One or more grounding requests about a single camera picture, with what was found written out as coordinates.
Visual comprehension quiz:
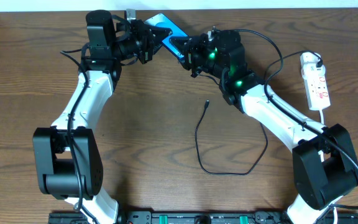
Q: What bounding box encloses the blue screen smartphone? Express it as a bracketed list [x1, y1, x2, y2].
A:
[145, 13, 188, 60]

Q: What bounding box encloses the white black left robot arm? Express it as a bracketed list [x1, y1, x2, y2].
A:
[32, 9, 173, 223]

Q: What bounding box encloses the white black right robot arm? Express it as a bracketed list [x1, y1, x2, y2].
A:
[170, 29, 358, 223]

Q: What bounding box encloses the white charger adapter plug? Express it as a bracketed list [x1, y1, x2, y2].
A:
[300, 52, 326, 80]

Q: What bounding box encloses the white power strip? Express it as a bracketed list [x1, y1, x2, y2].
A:
[300, 52, 331, 111]

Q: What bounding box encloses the white power strip cord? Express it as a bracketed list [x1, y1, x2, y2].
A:
[318, 108, 339, 224]

